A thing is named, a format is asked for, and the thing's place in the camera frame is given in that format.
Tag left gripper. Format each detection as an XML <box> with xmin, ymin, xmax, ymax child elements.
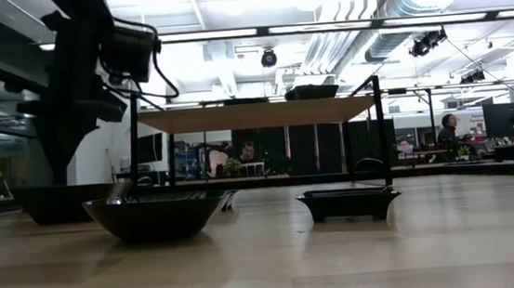
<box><xmin>7</xmin><ymin>8</ymin><xmax>134</xmax><ymax>190</ymax></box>

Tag black rounded shallow bowl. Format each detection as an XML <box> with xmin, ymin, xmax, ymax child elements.
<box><xmin>223</xmin><ymin>94</ymin><xmax>273</xmax><ymax>108</ymax></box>
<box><xmin>81</xmin><ymin>187</ymin><xmax>234</xmax><ymax>248</ymax></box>

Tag black wavy square deep bowl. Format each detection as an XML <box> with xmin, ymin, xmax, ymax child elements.
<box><xmin>283</xmin><ymin>82</ymin><xmax>341</xmax><ymax>103</ymax></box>

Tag small black square plate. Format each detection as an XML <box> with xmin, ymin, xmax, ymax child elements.
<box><xmin>295</xmin><ymin>182</ymin><xmax>404</xmax><ymax>228</ymax></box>

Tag black fluted square bowl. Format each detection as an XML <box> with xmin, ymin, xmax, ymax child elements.
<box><xmin>11</xmin><ymin>177</ymin><xmax>134</xmax><ymax>229</ymax></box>

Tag small green plant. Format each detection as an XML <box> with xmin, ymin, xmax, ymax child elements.
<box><xmin>220</xmin><ymin>157</ymin><xmax>245</xmax><ymax>179</ymax></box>

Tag person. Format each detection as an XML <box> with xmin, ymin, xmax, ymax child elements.
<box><xmin>236</xmin><ymin>138</ymin><xmax>259</xmax><ymax>165</ymax></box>
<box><xmin>435</xmin><ymin>112</ymin><xmax>462</xmax><ymax>146</ymax></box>

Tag LED light bar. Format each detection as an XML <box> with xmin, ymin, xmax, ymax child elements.
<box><xmin>37</xmin><ymin>1</ymin><xmax>514</xmax><ymax>60</ymax></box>

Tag black ceiling spotlight cluster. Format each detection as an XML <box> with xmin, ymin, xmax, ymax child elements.
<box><xmin>408</xmin><ymin>28</ymin><xmax>450</xmax><ymax>59</ymax></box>

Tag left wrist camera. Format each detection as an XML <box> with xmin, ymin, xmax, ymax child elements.
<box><xmin>96</xmin><ymin>20</ymin><xmax>163</xmax><ymax>87</ymax></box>

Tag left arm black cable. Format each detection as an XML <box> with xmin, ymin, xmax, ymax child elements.
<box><xmin>110</xmin><ymin>10</ymin><xmax>182</xmax><ymax>106</ymax></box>

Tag wooden shelf with black frame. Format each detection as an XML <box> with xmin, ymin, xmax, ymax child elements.
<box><xmin>122</xmin><ymin>71</ymin><xmax>395</xmax><ymax>207</ymax></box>

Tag black metal rig frame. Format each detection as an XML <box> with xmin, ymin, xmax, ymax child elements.
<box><xmin>0</xmin><ymin>151</ymin><xmax>514</xmax><ymax>224</ymax></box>

